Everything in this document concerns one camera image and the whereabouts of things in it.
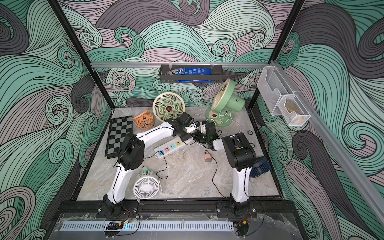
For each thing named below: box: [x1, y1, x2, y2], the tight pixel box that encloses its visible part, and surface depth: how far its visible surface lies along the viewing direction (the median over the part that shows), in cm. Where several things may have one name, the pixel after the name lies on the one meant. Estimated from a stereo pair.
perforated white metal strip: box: [60, 221, 235, 232], surface depth 71 cm
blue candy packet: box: [167, 67, 213, 75], surface depth 94 cm
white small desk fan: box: [132, 171, 163, 203], surface depth 74 cm
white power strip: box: [154, 137, 189, 159], surface depth 96 cm
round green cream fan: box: [152, 92, 186, 122], surface depth 104 cm
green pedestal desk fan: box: [206, 78, 246, 127], surface depth 94 cm
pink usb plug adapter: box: [204, 153, 212, 164], surface depth 92 cm
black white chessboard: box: [104, 115, 133, 159], surface depth 102 cm
